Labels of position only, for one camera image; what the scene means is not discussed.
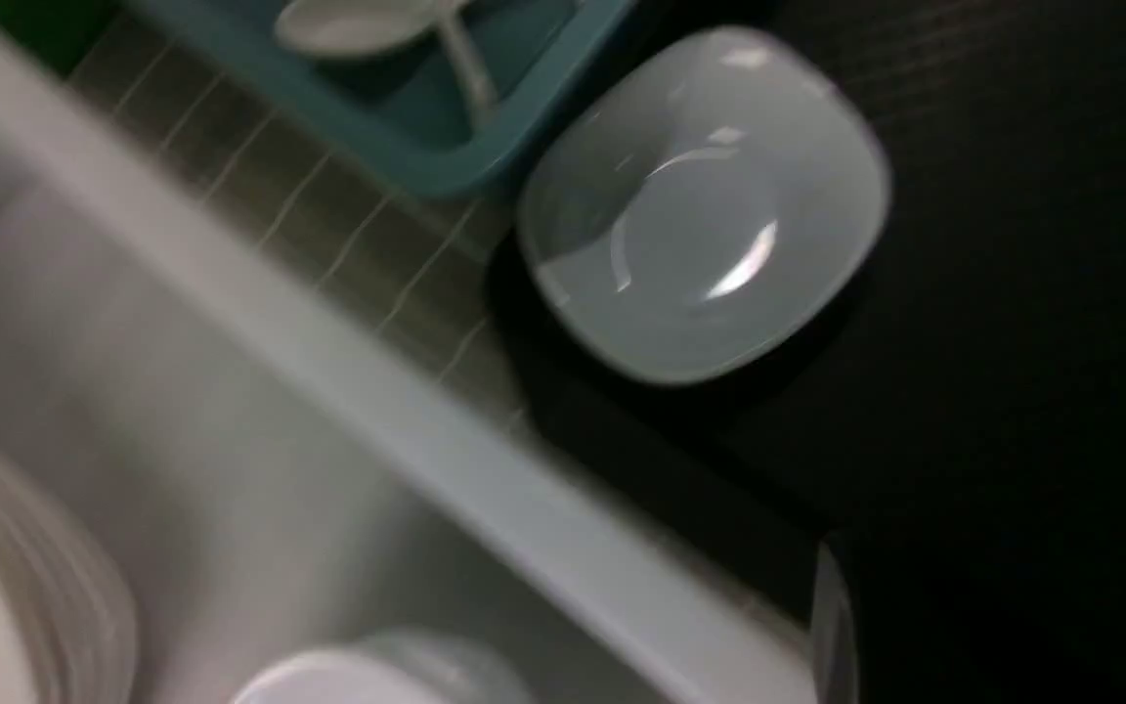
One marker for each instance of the stack of white bowls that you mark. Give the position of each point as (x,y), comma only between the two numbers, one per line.
(392,666)

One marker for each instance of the stack of white plates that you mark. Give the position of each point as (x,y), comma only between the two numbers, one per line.
(69,627)

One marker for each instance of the large white plastic tub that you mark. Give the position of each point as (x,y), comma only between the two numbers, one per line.
(272,477)

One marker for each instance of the green backdrop cloth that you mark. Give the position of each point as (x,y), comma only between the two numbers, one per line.
(58,33)

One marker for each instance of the black serving tray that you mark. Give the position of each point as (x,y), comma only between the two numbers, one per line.
(953,427)

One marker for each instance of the white bowl tray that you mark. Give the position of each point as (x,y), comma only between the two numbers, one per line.
(705,209)
(835,663)

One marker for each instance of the white bowl upper tray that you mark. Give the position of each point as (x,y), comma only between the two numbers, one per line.
(705,209)

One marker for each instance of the teal plastic bin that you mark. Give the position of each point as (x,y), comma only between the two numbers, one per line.
(401,117)

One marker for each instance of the white spoon centre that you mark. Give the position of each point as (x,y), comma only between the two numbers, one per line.
(350,30)

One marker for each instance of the white bowl lower tray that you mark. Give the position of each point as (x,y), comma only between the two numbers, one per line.
(835,663)

